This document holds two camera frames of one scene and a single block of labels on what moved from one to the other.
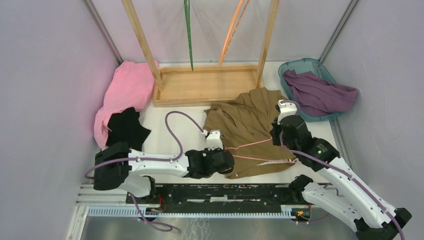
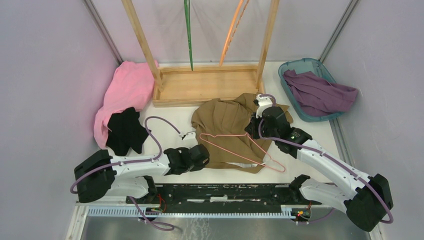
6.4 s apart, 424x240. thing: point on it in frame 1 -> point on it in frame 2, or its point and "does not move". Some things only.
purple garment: (314, 96) does not move
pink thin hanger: (257, 159) -> (283, 169)
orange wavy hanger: (240, 8) does not move
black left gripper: (207, 152) -> (198, 167)
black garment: (124, 126) does not move
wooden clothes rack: (185, 85) does not move
